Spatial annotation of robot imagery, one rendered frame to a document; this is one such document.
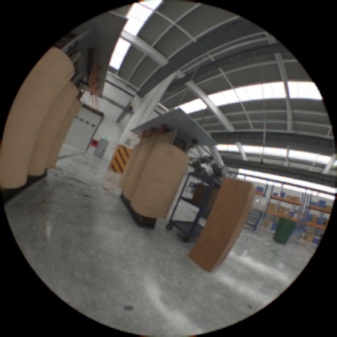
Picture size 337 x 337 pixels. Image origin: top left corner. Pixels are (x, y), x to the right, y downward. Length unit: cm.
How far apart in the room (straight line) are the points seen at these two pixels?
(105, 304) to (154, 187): 114
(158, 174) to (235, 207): 85
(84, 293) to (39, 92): 112
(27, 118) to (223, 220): 166
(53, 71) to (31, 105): 25
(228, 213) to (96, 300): 112
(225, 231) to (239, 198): 31
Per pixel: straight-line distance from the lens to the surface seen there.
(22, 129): 94
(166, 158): 129
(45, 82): 96
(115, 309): 74
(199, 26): 973
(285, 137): 795
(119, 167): 673
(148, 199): 130
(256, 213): 516
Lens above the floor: 69
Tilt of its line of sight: 5 degrees up
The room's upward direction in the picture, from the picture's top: 22 degrees clockwise
